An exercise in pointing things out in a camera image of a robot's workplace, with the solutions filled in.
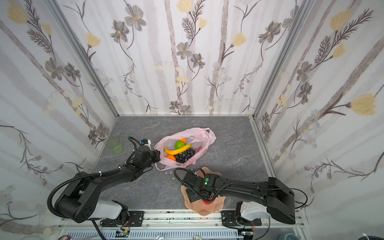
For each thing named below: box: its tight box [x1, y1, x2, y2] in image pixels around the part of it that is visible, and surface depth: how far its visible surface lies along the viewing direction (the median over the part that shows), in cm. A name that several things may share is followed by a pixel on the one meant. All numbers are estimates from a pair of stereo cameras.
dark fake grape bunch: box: [174, 148, 196, 164], surface depth 95 cm
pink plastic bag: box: [154, 127, 217, 171], surface depth 95 cm
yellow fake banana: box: [165, 144, 192, 155], surface depth 97 cm
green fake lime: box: [174, 140, 186, 150], surface depth 99 cm
